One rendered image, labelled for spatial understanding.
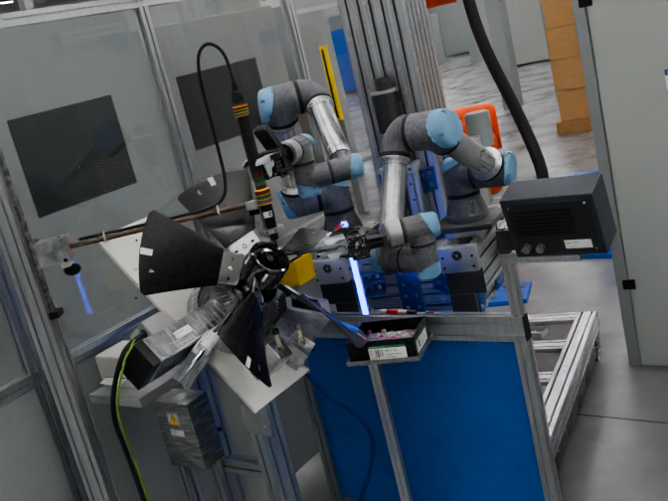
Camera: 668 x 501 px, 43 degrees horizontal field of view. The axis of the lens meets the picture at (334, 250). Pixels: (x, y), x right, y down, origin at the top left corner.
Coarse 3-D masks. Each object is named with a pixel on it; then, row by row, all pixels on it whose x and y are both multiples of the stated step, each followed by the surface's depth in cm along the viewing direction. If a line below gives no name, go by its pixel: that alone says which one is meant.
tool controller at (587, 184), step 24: (528, 192) 228; (552, 192) 223; (576, 192) 218; (600, 192) 221; (504, 216) 232; (528, 216) 228; (552, 216) 224; (576, 216) 221; (600, 216) 220; (528, 240) 233; (552, 240) 229; (576, 240) 225; (600, 240) 222
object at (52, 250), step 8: (40, 240) 243; (48, 240) 239; (56, 240) 237; (64, 240) 237; (72, 240) 244; (32, 248) 239; (40, 248) 237; (48, 248) 237; (56, 248) 237; (64, 248) 238; (40, 256) 238; (48, 256) 238; (56, 256) 238; (64, 256) 238; (72, 256) 240; (40, 264) 239; (48, 264) 239
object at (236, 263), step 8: (224, 256) 229; (240, 256) 232; (224, 264) 230; (232, 264) 231; (240, 264) 232; (224, 272) 230; (232, 272) 231; (240, 272) 232; (224, 280) 230; (232, 280) 232
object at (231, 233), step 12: (204, 180) 249; (216, 180) 249; (228, 180) 250; (240, 180) 250; (192, 192) 248; (204, 192) 247; (216, 192) 247; (228, 192) 247; (240, 192) 247; (192, 204) 246; (204, 204) 246; (228, 204) 245; (216, 216) 244; (228, 216) 243; (240, 216) 243; (252, 216) 242; (216, 228) 243; (228, 228) 242; (240, 228) 241; (252, 228) 240; (228, 240) 240
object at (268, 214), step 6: (234, 84) 230; (234, 90) 230; (240, 90) 230; (234, 96) 230; (240, 96) 230; (234, 102) 230; (270, 204) 238; (264, 210) 238; (270, 210) 238; (264, 216) 238; (270, 216) 238; (264, 222) 239; (270, 222) 239; (270, 228) 239; (270, 234) 240; (276, 234) 240
